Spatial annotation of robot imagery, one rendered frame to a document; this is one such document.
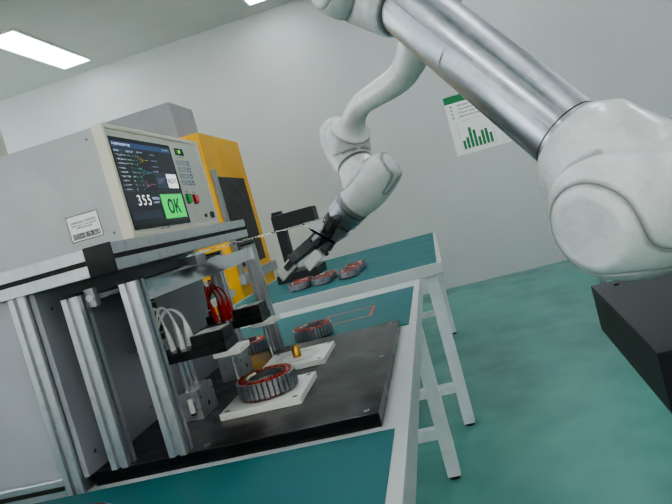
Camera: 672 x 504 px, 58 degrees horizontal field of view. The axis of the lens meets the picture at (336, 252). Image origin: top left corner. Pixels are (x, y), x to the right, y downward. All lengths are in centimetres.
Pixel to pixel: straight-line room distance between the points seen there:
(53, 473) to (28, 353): 20
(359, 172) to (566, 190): 85
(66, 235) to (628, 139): 89
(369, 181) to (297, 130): 509
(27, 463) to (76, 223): 40
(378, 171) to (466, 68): 63
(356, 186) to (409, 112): 495
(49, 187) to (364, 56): 557
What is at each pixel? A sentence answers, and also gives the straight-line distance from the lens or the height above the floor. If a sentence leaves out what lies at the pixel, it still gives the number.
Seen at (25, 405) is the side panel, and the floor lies 90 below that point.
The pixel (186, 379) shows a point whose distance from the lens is 117.
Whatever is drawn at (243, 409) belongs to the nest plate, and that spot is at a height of 78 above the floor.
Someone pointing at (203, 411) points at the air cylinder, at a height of 78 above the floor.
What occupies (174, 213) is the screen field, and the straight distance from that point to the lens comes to 127.
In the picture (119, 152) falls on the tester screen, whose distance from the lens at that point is 115.
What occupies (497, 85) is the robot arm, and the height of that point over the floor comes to 117.
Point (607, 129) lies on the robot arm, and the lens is 76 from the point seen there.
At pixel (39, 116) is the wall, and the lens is 774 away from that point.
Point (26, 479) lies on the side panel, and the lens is 116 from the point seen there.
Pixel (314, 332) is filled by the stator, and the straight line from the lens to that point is 165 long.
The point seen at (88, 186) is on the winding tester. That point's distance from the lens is 113.
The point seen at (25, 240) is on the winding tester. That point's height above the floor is 117.
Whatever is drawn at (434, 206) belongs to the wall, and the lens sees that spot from 638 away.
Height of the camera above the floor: 107
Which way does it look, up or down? 3 degrees down
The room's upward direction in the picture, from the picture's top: 15 degrees counter-clockwise
